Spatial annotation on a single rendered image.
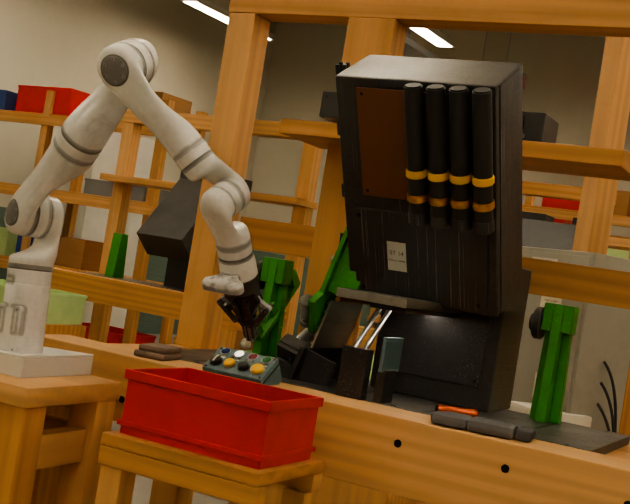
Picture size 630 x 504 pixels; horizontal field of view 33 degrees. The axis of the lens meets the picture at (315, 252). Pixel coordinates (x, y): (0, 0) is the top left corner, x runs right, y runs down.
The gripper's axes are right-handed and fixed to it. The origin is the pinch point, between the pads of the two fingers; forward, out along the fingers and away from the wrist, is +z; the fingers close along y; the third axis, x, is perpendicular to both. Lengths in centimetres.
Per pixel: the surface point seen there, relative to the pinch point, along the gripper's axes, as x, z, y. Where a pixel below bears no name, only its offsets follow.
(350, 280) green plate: -30.5, 4.6, -7.9
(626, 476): 4, 12, -78
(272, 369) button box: -2.2, 10.8, -2.3
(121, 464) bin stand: 40.2, 3.4, 4.5
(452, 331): -39, 20, -29
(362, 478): 11.2, 21.8, -28.6
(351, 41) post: -97, -27, 20
